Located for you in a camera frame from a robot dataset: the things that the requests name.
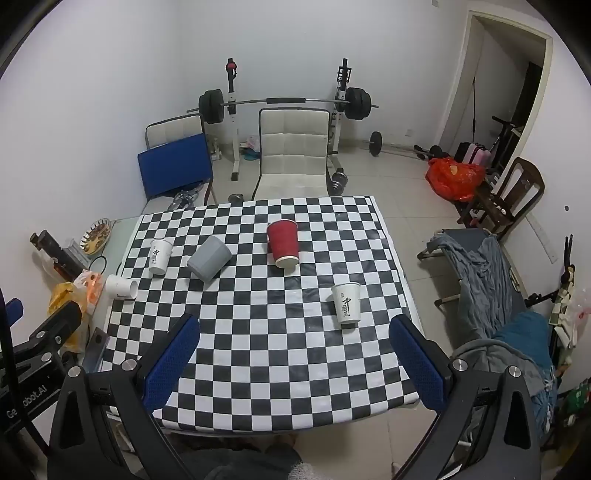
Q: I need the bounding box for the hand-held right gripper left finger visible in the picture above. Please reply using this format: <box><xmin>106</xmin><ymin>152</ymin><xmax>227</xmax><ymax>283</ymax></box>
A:
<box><xmin>47</xmin><ymin>314</ymin><xmax>201</xmax><ymax>480</ymax></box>

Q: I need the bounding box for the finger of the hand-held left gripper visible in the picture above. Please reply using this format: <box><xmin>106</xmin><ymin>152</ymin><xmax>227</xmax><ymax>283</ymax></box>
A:
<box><xmin>14</xmin><ymin>300</ymin><xmax>84</xmax><ymax>365</ymax></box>
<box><xmin>0</xmin><ymin>298</ymin><xmax>25</xmax><ymax>326</ymax></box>

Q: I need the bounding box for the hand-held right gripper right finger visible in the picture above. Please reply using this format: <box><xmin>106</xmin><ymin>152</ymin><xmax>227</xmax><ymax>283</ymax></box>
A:
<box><xmin>389</xmin><ymin>315</ymin><xmax>542</xmax><ymax>480</ymax></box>

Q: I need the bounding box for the plain white paper cup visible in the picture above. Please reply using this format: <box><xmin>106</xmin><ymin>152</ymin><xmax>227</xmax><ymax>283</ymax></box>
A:
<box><xmin>105</xmin><ymin>274</ymin><xmax>139</xmax><ymax>300</ymax></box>

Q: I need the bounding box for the white printed paper cup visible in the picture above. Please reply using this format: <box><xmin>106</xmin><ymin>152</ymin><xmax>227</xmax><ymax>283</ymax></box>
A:
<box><xmin>148</xmin><ymin>238</ymin><xmax>175</xmax><ymax>276</ymax></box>
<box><xmin>331</xmin><ymin>282</ymin><xmax>362</xmax><ymax>329</ymax></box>

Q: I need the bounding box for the grey plastic cup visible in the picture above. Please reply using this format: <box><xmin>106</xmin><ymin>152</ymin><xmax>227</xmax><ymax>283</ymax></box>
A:
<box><xmin>187</xmin><ymin>235</ymin><xmax>232</xmax><ymax>282</ymax></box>

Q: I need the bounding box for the red paper cup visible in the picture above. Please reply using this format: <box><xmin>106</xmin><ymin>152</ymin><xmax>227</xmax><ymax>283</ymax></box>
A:
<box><xmin>267</xmin><ymin>220</ymin><xmax>300</xmax><ymax>271</ymax></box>

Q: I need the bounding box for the orange plastic bag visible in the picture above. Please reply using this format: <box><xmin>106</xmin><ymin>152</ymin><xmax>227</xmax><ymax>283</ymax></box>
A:
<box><xmin>48</xmin><ymin>271</ymin><xmax>103</xmax><ymax>326</ymax></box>

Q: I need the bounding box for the brown box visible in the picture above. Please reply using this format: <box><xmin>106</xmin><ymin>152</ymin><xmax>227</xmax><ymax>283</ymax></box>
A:
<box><xmin>30</xmin><ymin>230</ymin><xmax>91</xmax><ymax>280</ymax></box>

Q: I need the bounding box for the folding cot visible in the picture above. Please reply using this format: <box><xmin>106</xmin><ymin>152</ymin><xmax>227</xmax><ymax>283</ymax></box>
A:
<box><xmin>417</xmin><ymin>228</ymin><xmax>555</xmax><ymax>365</ymax></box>

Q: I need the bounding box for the plate of snacks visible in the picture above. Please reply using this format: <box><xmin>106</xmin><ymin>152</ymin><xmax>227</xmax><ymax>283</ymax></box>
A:
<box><xmin>78</xmin><ymin>218</ymin><xmax>113</xmax><ymax>256</ymax></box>

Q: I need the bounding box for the black white checkered tablecloth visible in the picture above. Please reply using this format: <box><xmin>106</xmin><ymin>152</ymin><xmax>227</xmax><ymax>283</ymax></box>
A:
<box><xmin>99</xmin><ymin>196</ymin><xmax>422</xmax><ymax>424</ymax></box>

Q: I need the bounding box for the grey blanket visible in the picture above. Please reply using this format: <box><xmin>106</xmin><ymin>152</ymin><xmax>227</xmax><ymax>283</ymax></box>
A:
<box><xmin>429</xmin><ymin>231</ymin><xmax>528</xmax><ymax>343</ymax></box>

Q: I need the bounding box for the blue cloth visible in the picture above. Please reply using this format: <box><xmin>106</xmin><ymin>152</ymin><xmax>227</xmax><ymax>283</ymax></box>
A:
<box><xmin>495</xmin><ymin>311</ymin><xmax>560</xmax><ymax>432</ymax></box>

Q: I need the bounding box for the person's dark clothing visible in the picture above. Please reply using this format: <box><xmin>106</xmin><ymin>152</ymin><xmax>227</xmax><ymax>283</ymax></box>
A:
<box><xmin>178</xmin><ymin>442</ymin><xmax>320</xmax><ymax>480</ymax></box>

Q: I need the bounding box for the chrome chair base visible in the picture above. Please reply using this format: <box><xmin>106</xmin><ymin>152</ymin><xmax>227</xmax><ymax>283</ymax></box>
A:
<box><xmin>168</xmin><ymin>186</ymin><xmax>204</xmax><ymax>212</ymax></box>

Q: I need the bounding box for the red plastic bag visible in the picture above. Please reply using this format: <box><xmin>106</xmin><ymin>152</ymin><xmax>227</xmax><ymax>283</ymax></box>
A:
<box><xmin>425</xmin><ymin>157</ymin><xmax>486</xmax><ymax>202</ymax></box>

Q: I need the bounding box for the blue padded board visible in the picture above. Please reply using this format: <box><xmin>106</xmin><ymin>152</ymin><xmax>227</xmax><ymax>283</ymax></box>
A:
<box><xmin>137</xmin><ymin>134</ymin><xmax>214</xmax><ymax>200</ymax></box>

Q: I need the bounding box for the dark wooden chair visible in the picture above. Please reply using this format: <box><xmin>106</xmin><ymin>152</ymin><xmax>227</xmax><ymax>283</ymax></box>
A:
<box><xmin>456</xmin><ymin>157</ymin><xmax>546</xmax><ymax>239</ymax></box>

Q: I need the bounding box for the black dumbbell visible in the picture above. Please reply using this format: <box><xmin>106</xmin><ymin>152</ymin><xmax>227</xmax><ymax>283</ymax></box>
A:
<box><xmin>326</xmin><ymin>170</ymin><xmax>351</xmax><ymax>195</ymax></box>

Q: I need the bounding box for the pink suitcase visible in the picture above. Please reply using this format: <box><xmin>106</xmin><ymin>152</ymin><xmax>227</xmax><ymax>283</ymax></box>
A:
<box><xmin>455</xmin><ymin>142</ymin><xmax>491</xmax><ymax>168</ymax></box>

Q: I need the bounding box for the white barbell rack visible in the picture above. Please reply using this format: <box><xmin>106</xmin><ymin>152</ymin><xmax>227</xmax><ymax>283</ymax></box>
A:
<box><xmin>224</xmin><ymin>58</ymin><xmax>354</xmax><ymax>182</ymax></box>

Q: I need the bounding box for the white padded chair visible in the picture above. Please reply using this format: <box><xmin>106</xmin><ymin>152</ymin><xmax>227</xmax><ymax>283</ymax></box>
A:
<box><xmin>145</xmin><ymin>115</ymin><xmax>207</xmax><ymax>151</ymax></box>
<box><xmin>252</xmin><ymin>107</ymin><xmax>331</xmax><ymax>202</ymax></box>

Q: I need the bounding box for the small barbell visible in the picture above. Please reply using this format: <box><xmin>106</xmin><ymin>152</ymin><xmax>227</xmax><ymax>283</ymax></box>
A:
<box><xmin>369</xmin><ymin>131</ymin><xmax>444</xmax><ymax>161</ymax></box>

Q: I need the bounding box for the black scooter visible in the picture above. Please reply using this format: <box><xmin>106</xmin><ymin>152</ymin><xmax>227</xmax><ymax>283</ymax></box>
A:
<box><xmin>488</xmin><ymin>115</ymin><xmax>523</xmax><ymax>172</ymax></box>

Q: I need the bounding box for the long barbell with black plates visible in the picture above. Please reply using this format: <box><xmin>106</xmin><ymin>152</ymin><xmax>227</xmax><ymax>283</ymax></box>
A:
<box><xmin>187</xmin><ymin>87</ymin><xmax>380</xmax><ymax>125</ymax></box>

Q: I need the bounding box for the door frame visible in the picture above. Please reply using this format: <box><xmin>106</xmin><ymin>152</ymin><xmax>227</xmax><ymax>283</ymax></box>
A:
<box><xmin>436</xmin><ymin>10</ymin><xmax>554</xmax><ymax>162</ymax></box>

